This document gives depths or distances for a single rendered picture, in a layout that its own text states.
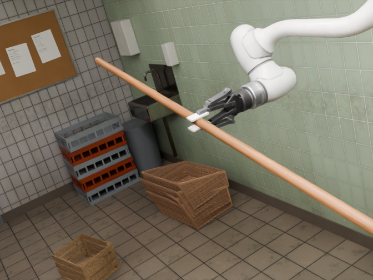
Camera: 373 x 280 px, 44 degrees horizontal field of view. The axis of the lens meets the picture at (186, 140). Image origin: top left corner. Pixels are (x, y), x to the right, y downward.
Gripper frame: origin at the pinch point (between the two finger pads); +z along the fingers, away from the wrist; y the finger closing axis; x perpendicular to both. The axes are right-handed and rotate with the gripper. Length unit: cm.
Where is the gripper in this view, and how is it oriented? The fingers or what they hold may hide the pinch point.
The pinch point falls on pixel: (198, 120)
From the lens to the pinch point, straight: 149.1
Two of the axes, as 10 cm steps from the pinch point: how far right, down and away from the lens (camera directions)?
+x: -5.6, -3.7, 7.4
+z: -8.2, 4.0, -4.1
